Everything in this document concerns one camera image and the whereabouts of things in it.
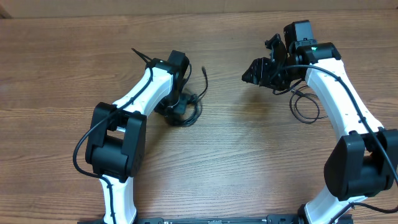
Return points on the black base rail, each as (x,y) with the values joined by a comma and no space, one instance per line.
(217,220)

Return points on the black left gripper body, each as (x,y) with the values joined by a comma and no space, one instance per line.
(172,104)

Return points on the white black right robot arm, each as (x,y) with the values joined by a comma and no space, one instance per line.
(364,160)

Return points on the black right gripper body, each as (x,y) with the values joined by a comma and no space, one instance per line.
(277,58)

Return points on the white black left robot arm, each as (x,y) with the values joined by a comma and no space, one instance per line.
(112,150)

